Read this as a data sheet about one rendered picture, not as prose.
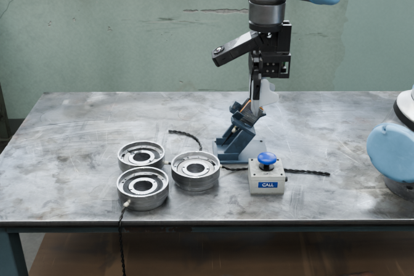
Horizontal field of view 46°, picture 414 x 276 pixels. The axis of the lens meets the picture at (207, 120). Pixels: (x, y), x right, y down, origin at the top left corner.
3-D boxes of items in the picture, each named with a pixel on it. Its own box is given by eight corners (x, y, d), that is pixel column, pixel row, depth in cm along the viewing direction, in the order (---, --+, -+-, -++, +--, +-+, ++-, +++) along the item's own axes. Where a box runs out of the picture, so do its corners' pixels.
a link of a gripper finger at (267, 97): (278, 120, 108) (280, 80, 104) (251, 121, 107) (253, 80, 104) (276, 115, 110) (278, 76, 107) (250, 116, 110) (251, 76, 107)
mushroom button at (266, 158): (257, 180, 102) (258, 160, 99) (255, 169, 105) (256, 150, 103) (276, 180, 102) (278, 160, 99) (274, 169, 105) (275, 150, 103)
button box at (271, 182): (250, 194, 102) (251, 175, 99) (247, 175, 108) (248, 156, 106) (289, 194, 102) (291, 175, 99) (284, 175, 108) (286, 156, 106)
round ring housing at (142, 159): (113, 178, 107) (111, 163, 105) (126, 154, 116) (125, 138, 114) (159, 183, 105) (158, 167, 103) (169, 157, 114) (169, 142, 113)
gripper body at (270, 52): (289, 82, 104) (293, 26, 98) (249, 82, 104) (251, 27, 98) (283, 68, 111) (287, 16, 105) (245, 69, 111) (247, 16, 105)
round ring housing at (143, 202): (138, 177, 107) (137, 161, 105) (178, 191, 103) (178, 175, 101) (107, 202, 99) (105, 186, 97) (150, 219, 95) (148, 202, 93)
